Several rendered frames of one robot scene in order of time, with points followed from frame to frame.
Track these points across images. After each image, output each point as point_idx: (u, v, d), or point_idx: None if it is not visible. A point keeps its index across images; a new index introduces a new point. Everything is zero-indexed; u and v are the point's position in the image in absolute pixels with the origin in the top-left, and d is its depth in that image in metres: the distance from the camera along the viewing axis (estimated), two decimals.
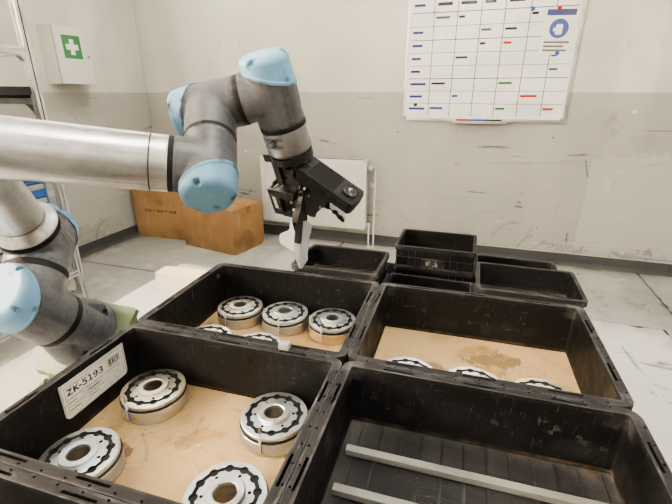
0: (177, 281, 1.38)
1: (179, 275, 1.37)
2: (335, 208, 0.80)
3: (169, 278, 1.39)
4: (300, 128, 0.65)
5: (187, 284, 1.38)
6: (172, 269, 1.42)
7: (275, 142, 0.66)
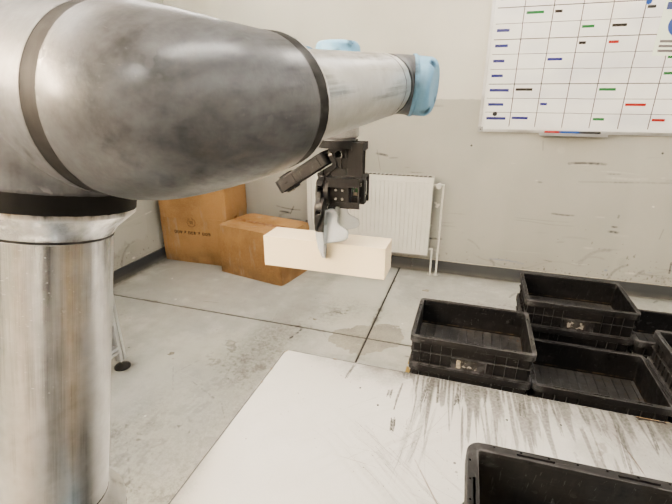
0: (302, 251, 0.80)
1: (308, 241, 0.79)
2: None
3: (289, 245, 0.80)
4: None
5: (320, 256, 0.79)
6: (290, 232, 0.84)
7: None
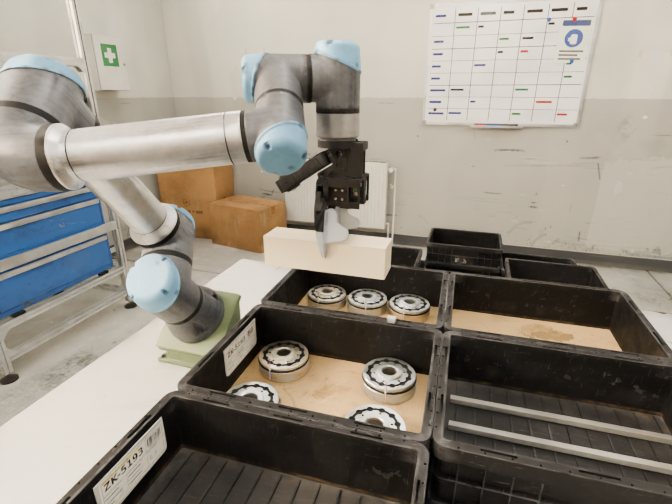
0: (302, 251, 0.80)
1: (308, 241, 0.79)
2: None
3: (289, 245, 0.80)
4: (318, 113, 0.73)
5: (320, 256, 0.79)
6: (290, 232, 0.83)
7: None
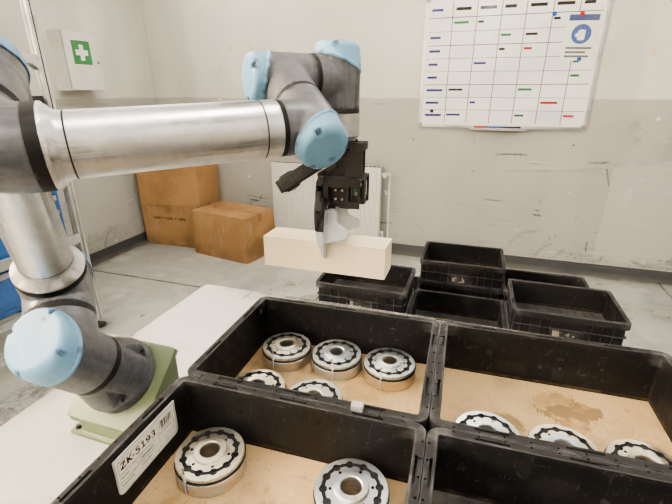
0: (302, 251, 0.80)
1: (308, 241, 0.79)
2: None
3: (289, 245, 0.80)
4: None
5: (320, 256, 0.79)
6: (290, 232, 0.84)
7: None
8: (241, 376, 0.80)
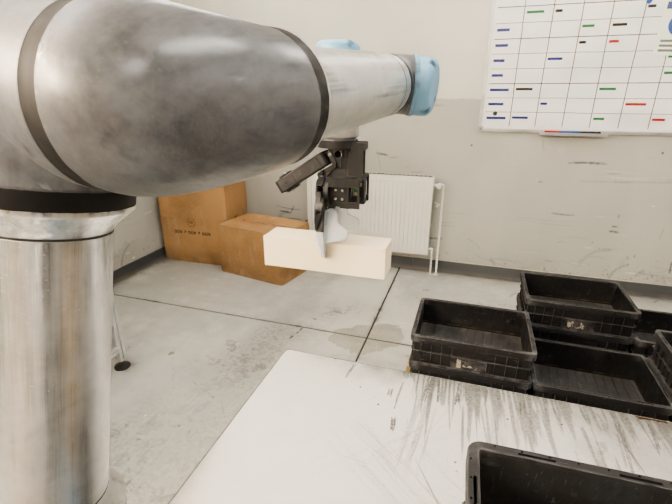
0: (302, 251, 0.80)
1: (308, 241, 0.79)
2: None
3: (289, 245, 0.80)
4: None
5: (320, 256, 0.79)
6: (290, 232, 0.83)
7: None
8: None
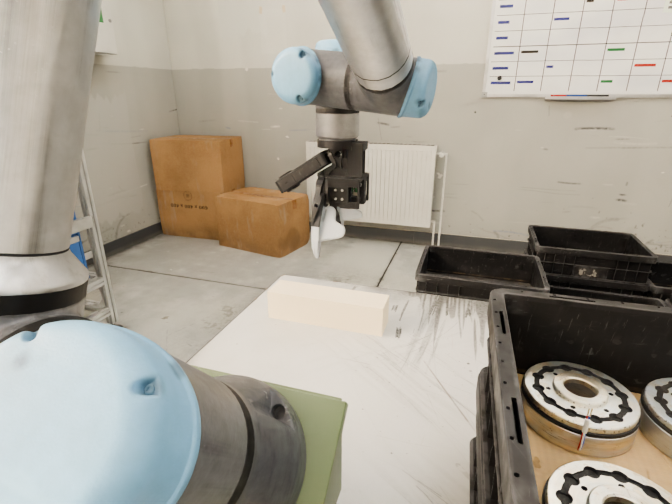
0: (304, 307, 0.84)
1: (310, 298, 0.83)
2: None
3: (291, 301, 0.84)
4: (318, 113, 0.73)
5: (321, 313, 0.83)
6: (293, 286, 0.88)
7: None
8: (558, 485, 0.32)
